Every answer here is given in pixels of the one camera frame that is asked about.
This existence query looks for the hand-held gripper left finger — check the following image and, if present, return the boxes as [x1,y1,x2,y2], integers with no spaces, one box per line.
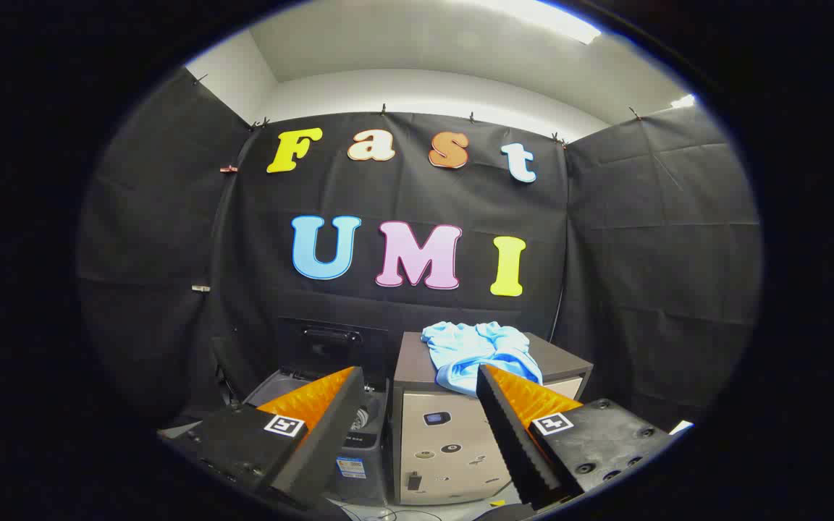
[160,365,367,511]

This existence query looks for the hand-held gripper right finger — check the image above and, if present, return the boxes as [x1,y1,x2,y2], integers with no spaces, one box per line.
[475,364,678,511]

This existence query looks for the grey washing machine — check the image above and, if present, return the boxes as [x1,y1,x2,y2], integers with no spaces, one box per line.
[243,368,392,504]

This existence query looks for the light blue shirt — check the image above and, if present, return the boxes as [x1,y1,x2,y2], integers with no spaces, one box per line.
[421,321,544,397]

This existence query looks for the beige cabinet with brown top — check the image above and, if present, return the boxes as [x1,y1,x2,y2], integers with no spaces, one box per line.
[392,331,595,506]

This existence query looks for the black backdrop cloth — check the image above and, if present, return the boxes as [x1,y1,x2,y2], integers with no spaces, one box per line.
[77,69,763,435]

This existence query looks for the grey cable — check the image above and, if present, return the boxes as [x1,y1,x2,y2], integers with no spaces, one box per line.
[549,286,567,342]

